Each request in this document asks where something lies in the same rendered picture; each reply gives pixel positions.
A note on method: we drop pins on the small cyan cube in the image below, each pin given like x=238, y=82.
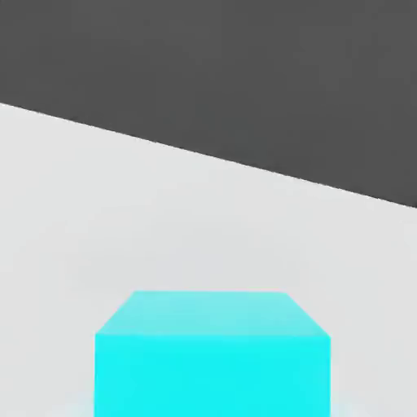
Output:
x=212, y=365

